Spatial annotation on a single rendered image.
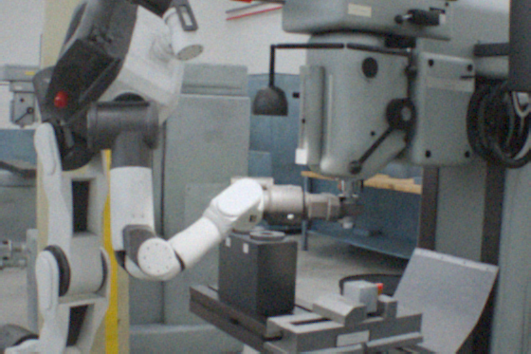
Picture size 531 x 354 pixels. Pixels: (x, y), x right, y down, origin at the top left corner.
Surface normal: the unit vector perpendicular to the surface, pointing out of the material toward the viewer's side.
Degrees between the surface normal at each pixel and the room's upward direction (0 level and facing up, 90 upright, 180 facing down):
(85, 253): 81
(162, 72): 59
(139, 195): 75
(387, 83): 90
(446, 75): 90
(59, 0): 90
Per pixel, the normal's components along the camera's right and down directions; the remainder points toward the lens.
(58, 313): 0.73, 0.19
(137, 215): 0.46, -0.19
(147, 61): 0.65, -0.47
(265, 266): 0.50, 0.07
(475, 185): -0.86, 0.00
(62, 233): -0.67, 0.01
